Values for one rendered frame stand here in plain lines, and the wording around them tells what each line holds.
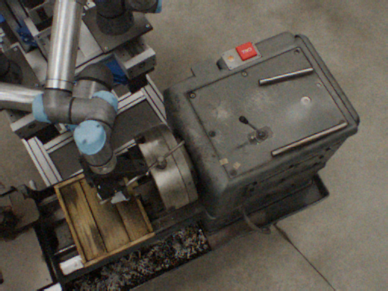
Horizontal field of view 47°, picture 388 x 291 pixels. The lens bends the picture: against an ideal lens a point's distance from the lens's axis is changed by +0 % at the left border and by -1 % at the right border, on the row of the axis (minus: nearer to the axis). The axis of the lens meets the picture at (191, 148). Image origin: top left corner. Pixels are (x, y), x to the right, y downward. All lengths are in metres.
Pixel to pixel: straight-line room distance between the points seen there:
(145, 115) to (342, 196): 1.30
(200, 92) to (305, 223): 1.43
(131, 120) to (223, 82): 1.20
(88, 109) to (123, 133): 1.50
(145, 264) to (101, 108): 1.06
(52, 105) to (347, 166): 2.12
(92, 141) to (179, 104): 0.54
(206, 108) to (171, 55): 1.62
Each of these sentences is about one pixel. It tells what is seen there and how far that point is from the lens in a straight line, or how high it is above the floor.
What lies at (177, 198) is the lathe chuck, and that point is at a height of 1.15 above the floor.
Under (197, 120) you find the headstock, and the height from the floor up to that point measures 1.26.
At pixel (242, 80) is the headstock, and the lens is 1.63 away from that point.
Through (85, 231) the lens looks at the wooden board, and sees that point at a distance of 1.87.
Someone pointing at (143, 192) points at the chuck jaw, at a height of 1.10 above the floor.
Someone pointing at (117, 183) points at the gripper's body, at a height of 1.45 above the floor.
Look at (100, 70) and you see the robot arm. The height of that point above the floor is 1.41.
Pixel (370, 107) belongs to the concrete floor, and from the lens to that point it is 3.19.
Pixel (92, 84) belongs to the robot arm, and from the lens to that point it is 1.47.
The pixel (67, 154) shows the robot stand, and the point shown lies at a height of 0.21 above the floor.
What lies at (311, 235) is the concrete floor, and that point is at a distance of 2.80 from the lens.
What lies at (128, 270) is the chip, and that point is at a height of 0.60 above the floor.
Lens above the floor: 2.68
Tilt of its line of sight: 70 degrees down
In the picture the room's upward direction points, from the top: 1 degrees counter-clockwise
